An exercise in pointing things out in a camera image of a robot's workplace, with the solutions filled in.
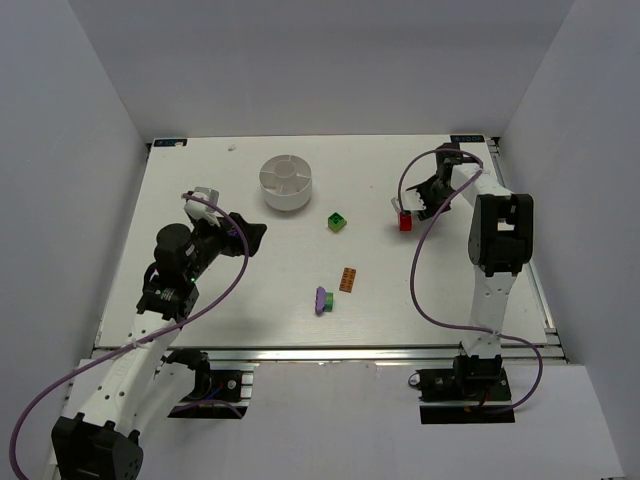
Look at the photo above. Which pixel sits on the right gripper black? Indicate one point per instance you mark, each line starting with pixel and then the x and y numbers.
pixel 431 190

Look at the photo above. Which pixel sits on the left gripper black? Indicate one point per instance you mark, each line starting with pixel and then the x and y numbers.
pixel 235 235

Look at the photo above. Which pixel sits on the red lego brick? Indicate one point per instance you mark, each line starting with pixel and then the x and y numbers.
pixel 405 221

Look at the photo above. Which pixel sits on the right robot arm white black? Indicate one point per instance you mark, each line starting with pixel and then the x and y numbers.
pixel 500 244

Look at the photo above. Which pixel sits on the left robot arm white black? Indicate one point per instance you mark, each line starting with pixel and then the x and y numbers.
pixel 143 385

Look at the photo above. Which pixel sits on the white round divided container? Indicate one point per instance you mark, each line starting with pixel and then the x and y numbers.
pixel 286 182

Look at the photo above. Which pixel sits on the green yellow stacked lego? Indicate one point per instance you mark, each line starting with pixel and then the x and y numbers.
pixel 336 222

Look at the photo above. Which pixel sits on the purple green lego piece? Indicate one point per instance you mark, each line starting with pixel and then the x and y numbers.
pixel 324 301

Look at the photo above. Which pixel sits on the orange flat lego plate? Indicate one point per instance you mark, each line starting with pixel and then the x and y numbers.
pixel 347 280

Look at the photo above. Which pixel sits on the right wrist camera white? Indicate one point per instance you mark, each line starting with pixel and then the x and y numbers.
pixel 409 201

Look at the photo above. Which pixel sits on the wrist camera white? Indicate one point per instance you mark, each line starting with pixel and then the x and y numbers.
pixel 409 201
pixel 198 205

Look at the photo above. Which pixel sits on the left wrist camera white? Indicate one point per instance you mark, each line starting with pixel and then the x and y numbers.
pixel 198 205

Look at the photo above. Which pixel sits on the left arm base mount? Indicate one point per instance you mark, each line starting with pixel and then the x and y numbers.
pixel 217 392

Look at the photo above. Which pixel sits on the aluminium table frame rail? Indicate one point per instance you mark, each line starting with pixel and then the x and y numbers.
pixel 554 351

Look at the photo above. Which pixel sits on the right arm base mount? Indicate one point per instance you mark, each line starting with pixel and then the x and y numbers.
pixel 442 401

